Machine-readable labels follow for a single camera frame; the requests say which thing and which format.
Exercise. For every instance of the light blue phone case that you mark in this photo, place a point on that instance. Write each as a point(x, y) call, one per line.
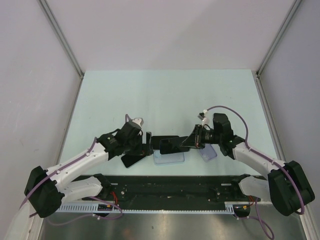
point(168, 159)

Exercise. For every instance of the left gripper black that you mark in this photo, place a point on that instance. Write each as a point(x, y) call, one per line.
point(143, 149)

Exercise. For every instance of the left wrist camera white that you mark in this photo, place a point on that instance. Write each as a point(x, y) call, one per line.
point(138, 121)

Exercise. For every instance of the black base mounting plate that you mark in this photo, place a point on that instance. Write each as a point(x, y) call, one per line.
point(174, 193)

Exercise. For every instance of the aluminium frame post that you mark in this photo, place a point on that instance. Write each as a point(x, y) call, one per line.
point(279, 35)
point(54, 24)

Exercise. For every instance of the right aluminium frame post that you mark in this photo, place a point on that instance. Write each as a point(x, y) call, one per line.
point(279, 35)

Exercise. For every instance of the black phone case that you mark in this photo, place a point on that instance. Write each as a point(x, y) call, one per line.
point(155, 140)

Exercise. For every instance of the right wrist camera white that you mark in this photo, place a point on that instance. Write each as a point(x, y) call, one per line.
point(203, 117)

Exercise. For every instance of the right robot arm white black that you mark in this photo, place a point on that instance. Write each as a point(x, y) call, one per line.
point(284, 184)

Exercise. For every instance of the right side aluminium rail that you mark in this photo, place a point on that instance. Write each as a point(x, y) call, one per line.
point(269, 118)

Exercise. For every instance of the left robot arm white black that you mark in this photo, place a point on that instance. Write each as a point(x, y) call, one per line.
point(47, 189)

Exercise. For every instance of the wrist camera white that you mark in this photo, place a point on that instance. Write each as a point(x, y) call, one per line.
point(138, 121)
point(203, 117)

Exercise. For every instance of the left aluminium frame post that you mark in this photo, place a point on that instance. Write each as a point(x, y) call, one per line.
point(54, 24)

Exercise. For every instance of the blue-edged black phone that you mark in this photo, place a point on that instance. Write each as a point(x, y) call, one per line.
point(167, 146)

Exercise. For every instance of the purple phone case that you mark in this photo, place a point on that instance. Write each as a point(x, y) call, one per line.
point(207, 153)

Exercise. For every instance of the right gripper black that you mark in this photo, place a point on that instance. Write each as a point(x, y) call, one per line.
point(195, 139)

